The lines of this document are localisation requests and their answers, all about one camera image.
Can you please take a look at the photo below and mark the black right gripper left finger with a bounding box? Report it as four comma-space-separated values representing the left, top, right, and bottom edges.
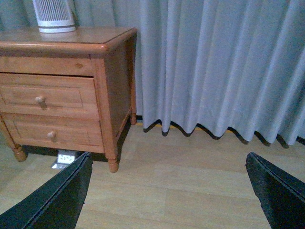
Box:
0, 152, 92, 229

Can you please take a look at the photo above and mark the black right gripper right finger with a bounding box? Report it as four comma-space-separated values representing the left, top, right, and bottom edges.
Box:
245, 152, 305, 229

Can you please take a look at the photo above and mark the white power strip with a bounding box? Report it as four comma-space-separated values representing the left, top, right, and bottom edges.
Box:
51, 149, 81, 169

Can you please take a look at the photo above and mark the white ribbed air purifier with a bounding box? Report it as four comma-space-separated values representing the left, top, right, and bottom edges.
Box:
32, 0, 76, 33

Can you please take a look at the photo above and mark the grey curtain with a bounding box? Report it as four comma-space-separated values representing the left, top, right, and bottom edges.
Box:
0, 0, 305, 146

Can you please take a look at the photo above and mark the wooden nightstand cabinet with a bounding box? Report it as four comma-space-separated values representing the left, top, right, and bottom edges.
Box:
0, 27, 137, 172

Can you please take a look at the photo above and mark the wooden drawer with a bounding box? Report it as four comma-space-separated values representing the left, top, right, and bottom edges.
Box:
0, 73, 99, 120
2, 113, 104, 153

